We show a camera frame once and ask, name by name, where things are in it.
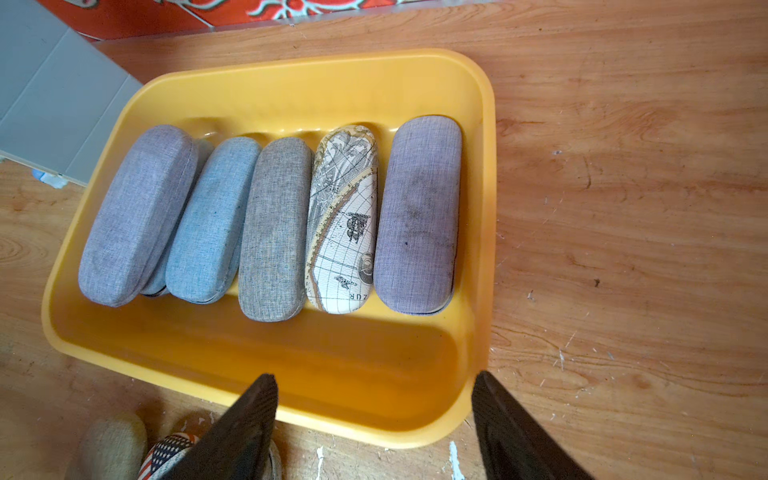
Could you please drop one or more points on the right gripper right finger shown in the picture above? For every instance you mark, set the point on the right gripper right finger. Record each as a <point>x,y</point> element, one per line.
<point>512,443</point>

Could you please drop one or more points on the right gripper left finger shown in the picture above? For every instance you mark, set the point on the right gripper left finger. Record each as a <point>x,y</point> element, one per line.
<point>237,445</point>

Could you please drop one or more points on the dark grey glasses case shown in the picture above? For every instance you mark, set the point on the dark grey glasses case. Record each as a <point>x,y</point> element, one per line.
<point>273,468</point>

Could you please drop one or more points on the newspaper print glasses case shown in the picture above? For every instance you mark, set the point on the newspaper print glasses case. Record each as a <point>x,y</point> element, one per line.
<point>165,454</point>

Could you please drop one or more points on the light blue glasses case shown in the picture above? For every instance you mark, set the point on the light blue glasses case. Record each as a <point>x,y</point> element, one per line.
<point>156,284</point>
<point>205,254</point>

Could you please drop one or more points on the grey fabric glasses case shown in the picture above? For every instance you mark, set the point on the grey fabric glasses case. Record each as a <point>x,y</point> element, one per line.
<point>272,261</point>

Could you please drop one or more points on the map print glasses case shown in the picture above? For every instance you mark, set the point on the map print glasses case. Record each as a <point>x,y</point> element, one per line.
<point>342,220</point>

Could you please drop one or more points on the yellow plastic storage tray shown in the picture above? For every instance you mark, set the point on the yellow plastic storage tray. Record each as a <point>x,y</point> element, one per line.
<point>375,375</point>

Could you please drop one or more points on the lilac fabric glasses case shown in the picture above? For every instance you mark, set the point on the lilac fabric glasses case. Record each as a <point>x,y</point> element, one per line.
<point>418,225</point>

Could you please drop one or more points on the purple fabric glasses case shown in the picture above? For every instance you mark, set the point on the purple fabric glasses case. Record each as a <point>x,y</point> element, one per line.
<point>137,216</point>

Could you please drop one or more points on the grey mini drawer box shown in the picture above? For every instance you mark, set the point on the grey mini drawer box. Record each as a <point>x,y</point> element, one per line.
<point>60,96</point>

